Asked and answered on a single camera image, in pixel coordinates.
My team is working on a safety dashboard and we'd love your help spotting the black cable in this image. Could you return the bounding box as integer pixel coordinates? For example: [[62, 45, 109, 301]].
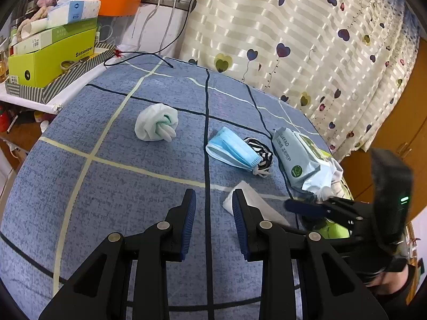
[[103, 0, 201, 70]]

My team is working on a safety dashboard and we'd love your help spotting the heart pattern curtain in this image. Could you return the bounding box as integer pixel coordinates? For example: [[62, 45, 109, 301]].
[[180, 0, 421, 159]]

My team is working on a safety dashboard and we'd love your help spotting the white green sock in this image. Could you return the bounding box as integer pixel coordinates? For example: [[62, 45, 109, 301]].
[[135, 103, 179, 142]]

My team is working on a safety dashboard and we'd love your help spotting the blue face mask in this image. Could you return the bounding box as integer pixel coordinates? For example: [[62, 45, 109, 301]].
[[205, 127, 262, 172]]

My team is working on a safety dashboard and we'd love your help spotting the person right hand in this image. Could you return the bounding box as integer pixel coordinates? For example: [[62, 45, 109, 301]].
[[366, 264, 409, 295]]

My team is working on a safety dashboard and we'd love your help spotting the lime green cardboard box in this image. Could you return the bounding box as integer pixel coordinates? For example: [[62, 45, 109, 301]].
[[8, 28, 96, 87]]

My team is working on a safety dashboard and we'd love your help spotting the white towel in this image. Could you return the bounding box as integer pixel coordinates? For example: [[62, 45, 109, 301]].
[[222, 181, 290, 226]]

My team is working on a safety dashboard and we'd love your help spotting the small striped cloth bundle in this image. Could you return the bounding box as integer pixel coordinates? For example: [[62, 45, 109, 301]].
[[244, 137, 274, 178]]

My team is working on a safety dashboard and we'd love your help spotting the wet wipes pack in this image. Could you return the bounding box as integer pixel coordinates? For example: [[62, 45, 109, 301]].
[[272, 127, 343, 194]]

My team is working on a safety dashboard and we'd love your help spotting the green plastic jar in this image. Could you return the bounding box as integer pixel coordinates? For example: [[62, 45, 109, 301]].
[[313, 220, 350, 239]]

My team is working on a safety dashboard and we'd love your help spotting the blue white tissue box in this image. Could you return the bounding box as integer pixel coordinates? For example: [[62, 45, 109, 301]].
[[46, 0, 101, 28]]

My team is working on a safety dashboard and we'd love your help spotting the green white box lid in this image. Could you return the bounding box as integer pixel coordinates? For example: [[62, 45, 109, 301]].
[[331, 178, 354, 200]]

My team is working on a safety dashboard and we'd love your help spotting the orange plastic tray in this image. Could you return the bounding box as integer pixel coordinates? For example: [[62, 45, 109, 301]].
[[98, 0, 141, 17]]

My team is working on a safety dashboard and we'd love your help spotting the green white flat box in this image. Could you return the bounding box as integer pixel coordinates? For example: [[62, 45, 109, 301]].
[[13, 18, 97, 55]]

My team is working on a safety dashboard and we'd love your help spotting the striped storage tray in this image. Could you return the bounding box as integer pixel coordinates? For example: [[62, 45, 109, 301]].
[[5, 42, 117, 104]]

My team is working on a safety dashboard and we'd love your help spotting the blue plaid bedsheet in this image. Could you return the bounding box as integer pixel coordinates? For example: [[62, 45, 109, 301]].
[[0, 54, 355, 320]]

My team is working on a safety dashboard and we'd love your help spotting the wooden wardrobe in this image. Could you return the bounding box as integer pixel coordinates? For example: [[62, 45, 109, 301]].
[[341, 39, 426, 220]]

